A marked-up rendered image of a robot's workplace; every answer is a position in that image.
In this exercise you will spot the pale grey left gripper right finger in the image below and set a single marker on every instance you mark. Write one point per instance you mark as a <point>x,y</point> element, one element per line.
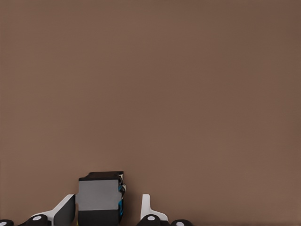
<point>145,207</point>

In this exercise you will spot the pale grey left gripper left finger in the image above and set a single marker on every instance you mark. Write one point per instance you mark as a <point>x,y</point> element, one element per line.
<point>61,209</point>

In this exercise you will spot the red button switch box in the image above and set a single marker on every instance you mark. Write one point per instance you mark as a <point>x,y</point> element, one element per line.
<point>97,195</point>

